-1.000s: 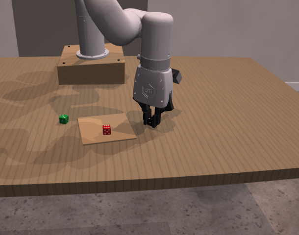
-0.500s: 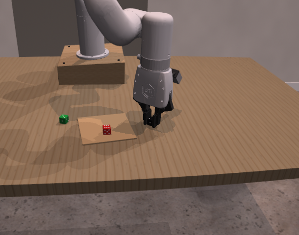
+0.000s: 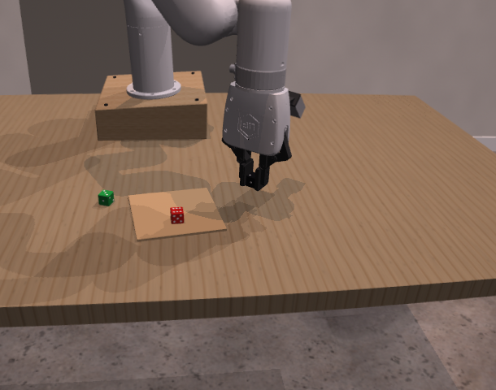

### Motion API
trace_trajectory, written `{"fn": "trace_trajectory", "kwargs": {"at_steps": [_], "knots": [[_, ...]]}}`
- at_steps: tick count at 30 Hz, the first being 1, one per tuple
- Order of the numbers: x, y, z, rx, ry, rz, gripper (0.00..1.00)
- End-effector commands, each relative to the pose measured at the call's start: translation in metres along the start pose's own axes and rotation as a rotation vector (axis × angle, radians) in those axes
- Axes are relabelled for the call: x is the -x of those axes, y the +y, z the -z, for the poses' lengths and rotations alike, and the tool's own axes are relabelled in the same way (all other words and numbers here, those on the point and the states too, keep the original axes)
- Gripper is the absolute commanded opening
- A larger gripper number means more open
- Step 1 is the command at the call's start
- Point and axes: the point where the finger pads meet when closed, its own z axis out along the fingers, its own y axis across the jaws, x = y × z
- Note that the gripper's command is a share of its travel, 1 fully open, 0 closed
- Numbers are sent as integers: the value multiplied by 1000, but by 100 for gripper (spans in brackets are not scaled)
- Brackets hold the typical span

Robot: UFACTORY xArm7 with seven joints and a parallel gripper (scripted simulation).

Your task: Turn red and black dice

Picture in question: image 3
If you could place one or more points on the green die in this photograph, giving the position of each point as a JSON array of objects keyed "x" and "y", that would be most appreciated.
[{"x": 105, "y": 197}]

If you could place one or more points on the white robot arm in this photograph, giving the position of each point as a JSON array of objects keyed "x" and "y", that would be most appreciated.
[{"x": 261, "y": 26}]

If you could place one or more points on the tan flat mat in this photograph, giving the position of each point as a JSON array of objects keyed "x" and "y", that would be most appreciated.
[{"x": 151, "y": 214}]

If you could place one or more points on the black die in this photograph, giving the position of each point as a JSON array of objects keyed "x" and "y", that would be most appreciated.
[{"x": 250, "y": 180}]

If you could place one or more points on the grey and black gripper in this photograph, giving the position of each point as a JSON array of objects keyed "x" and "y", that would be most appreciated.
[{"x": 255, "y": 121}]

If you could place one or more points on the red die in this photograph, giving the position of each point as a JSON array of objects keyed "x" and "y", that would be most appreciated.
[{"x": 177, "y": 215}]

